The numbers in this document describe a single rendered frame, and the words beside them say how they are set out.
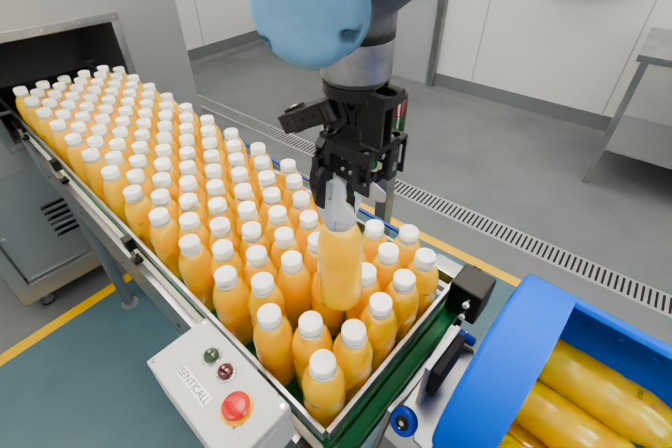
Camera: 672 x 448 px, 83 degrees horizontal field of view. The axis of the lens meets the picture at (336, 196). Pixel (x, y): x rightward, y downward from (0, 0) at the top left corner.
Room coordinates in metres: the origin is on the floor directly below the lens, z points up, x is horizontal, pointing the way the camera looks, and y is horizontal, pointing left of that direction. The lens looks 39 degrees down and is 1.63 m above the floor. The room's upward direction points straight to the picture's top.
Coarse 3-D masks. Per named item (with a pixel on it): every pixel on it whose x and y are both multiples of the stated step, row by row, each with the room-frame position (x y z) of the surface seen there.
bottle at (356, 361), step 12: (336, 348) 0.33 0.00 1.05; (348, 348) 0.32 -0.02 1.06; (360, 348) 0.32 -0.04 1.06; (372, 348) 0.34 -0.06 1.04; (336, 360) 0.32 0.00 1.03; (348, 360) 0.31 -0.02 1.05; (360, 360) 0.31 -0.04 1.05; (348, 372) 0.30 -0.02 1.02; (360, 372) 0.30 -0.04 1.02; (348, 384) 0.30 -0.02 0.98; (360, 384) 0.31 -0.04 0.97; (348, 396) 0.30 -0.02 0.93
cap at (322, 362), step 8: (320, 352) 0.30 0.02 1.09; (328, 352) 0.30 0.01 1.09; (312, 360) 0.29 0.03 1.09; (320, 360) 0.29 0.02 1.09; (328, 360) 0.29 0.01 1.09; (312, 368) 0.27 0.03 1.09; (320, 368) 0.27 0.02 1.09; (328, 368) 0.27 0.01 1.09; (320, 376) 0.27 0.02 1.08; (328, 376) 0.27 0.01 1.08
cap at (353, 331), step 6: (348, 324) 0.35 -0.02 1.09; (354, 324) 0.35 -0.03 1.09; (360, 324) 0.35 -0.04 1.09; (342, 330) 0.33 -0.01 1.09; (348, 330) 0.33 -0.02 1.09; (354, 330) 0.33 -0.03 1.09; (360, 330) 0.33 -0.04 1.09; (342, 336) 0.33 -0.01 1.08; (348, 336) 0.32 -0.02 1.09; (354, 336) 0.32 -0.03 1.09; (360, 336) 0.32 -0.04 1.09; (348, 342) 0.32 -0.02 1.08; (354, 342) 0.32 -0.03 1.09; (360, 342) 0.32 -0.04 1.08
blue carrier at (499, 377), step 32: (544, 288) 0.31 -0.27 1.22; (512, 320) 0.26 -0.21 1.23; (544, 320) 0.26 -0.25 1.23; (576, 320) 0.34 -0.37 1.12; (608, 320) 0.27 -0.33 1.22; (480, 352) 0.23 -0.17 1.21; (512, 352) 0.23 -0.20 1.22; (544, 352) 0.22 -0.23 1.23; (608, 352) 0.30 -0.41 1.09; (640, 352) 0.28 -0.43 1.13; (480, 384) 0.20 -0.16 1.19; (512, 384) 0.20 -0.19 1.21; (640, 384) 0.26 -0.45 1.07; (448, 416) 0.19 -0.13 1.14; (480, 416) 0.18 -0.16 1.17; (512, 416) 0.17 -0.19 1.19
